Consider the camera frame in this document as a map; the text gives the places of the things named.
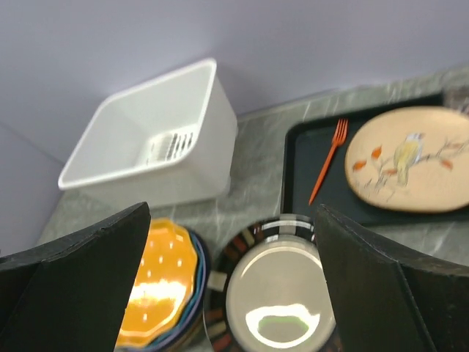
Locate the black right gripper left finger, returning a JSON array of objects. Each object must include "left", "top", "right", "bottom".
[{"left": 1, "top": 202, "right": 151, "bottom": 351}]

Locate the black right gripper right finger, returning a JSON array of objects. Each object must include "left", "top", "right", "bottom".
[{"left": 314, "top": 205, "right": 468, "bottom": 351}]

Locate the orange polka dot plate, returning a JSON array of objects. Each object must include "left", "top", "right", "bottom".
[{"left": 116, "top": 218, "right": 198, "bottom": 348}]

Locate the blue polka dot plate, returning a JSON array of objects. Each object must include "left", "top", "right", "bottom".
[{"left": 146, "top": 229, "right": 210, "bottom": 351}]

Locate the white plastic bin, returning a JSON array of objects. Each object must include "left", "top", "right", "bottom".
[{"left": 58, "top": 58, "right": 238, "bottom": 209}]

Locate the black plate with colored squares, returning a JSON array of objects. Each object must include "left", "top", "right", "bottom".
[{"left": 203, "top": 214, "right": 344, "bottom": 351}]

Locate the dark blue brown-rimmed plate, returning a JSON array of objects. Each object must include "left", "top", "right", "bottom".
[{"left": 163, "top": 235, "right": 212, "bottom": 351}]

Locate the beige bird plate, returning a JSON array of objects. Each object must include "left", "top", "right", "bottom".
[{"left": 344, "top": 106, "right": 468, "bottom": 213}]

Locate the black tray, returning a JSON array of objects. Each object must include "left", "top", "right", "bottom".
[{"left": 281, "top": 92, "right": 468, "bottom": 227}]

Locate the orange plastic fork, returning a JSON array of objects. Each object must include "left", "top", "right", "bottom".
[{"left": 309, "top": 119, "right": 349, "bottom": 205}]

